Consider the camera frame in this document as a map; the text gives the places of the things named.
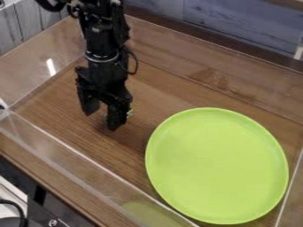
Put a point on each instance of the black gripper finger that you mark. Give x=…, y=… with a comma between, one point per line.
x=118, y=115
x=87, y=98

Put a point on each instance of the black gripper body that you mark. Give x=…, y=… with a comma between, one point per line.
x=107, y=77

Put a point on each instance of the black device with knob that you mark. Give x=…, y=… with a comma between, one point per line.
x=43, y=215

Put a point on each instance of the green plastic plate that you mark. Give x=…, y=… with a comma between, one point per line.
x=217, y=165

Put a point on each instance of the clear acrylic enclosure wall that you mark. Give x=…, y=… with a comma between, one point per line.
x=91, y=166

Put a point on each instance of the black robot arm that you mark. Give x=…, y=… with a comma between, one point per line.
x=105, y=28

